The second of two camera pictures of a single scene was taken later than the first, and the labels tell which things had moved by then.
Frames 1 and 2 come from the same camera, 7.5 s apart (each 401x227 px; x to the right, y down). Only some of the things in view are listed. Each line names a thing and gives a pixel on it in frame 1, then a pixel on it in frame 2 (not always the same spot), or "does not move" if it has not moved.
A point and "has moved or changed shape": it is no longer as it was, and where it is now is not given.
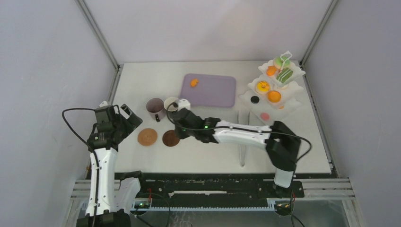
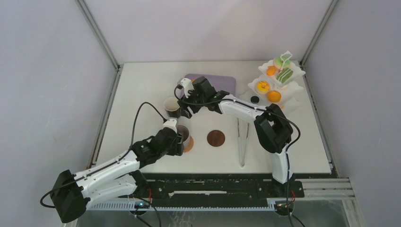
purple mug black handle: (155, 107) has moved or changed shape
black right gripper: (180, 134) to (185, 110)
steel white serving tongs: (242, 147) does not move
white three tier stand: (275, 94) does not move
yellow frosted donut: (263, 86) does not move
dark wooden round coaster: (169, 138) has moved or changed shape
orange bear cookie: (271, 70) does not move
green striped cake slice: (284, 74) does not move
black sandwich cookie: (255, 100) does not move
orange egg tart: (274, 96) does not move
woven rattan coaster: (147, 137) to (190, 146)
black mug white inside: (168, 102) does not move
